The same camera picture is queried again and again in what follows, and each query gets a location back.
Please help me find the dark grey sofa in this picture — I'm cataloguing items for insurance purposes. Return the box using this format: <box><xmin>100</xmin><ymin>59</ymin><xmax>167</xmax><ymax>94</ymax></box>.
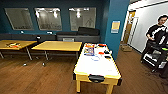
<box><xmin>56</xmin><ymin>26</ymin><xmax>101</xmax><ymax>44</ymax></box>

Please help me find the red black striker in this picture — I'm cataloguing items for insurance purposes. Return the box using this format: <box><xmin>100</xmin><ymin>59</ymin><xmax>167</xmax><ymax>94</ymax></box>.
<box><xmin>97</xmin><ymin>43</ymin><xmax>108</xmax><ymax>48</ymax></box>

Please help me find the black paddle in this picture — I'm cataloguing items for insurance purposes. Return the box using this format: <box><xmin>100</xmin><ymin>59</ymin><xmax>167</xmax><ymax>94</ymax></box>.
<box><xmin>104</xmin><ymin>55</ymin><xmax>113</xmax><ymax>61</ymax></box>
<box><xmin>103</xmin><ymin>50</ymin><xmax>111</xmax><ymax>55</ymax></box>

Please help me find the yellow air hockey table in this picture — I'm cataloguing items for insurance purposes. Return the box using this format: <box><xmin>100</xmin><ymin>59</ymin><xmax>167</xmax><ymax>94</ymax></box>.
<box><xmin>73</xmin><ymin>43</ymin><xmax>123</xmax><ymax>94</ymax></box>

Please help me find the yellow wooden table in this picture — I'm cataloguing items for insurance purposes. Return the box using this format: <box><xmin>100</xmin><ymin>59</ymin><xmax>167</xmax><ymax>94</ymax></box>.
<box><xmin>0</xmin><ymin>39</ymin><xmax>38</xmax><ymax>61</ymax></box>
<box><xmin>31</xmin><ymin>40</ymin><xmax>83</xmax><ymax>66</ymax></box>

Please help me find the interior glass window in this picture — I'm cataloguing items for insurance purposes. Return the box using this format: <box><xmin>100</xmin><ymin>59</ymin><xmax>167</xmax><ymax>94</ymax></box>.
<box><xmin>4</xmin><ymin>7</ymin><xmax>34</xmax><ymax>31</ymax></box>
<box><xmin>34</xmin><ymin>7</ymin><xmax>63</xmax><ymax>32</ymax></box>
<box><xmin>68</xmin><ymin>7</ymin><xmax>97</xmax><ymax>32</ymax></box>

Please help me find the brown cardboard box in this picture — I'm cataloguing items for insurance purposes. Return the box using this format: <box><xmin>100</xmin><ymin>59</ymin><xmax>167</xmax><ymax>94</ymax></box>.
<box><xmin>120</xmin><ymin>44</ymin><xmax>133</xmax><ymax>53</ymax></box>

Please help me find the person in black shirt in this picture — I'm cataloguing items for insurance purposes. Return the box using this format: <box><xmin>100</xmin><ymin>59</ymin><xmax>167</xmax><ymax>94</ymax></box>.
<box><xmin>140</xmin><ymin>14</ymin><xmax>168</xmax><ymax>64</ymax></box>

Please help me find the small green object on cart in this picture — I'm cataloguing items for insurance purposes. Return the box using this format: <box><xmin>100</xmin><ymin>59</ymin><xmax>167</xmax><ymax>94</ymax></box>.
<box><xmin>161</xmin><ymin>46</ymin><xmax>168</xmax><ymax>52</ymax></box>

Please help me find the yellow wall notice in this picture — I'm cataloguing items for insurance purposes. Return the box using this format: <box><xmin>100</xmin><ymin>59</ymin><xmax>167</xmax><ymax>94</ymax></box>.
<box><xmin>111</xmin><ymin>20</ymin><xmax>121</xmax><ymax>34</ymax></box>

